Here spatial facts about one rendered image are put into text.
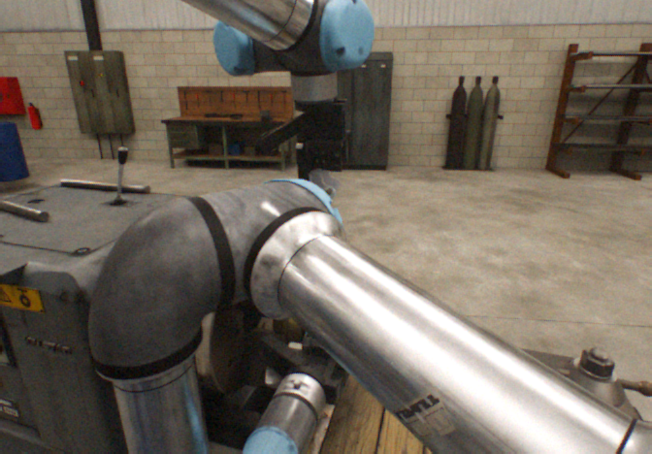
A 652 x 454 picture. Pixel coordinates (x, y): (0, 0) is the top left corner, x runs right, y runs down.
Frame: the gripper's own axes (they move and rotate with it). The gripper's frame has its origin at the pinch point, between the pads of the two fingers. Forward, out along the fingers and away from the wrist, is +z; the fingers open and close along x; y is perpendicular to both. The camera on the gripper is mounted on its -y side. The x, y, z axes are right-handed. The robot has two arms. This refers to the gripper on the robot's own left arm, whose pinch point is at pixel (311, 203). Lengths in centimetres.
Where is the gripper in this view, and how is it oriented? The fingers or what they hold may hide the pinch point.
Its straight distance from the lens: 74.0
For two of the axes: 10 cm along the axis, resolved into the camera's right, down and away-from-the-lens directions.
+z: 0.5, 8.7, 4.9
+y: 9.6, 0.9, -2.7
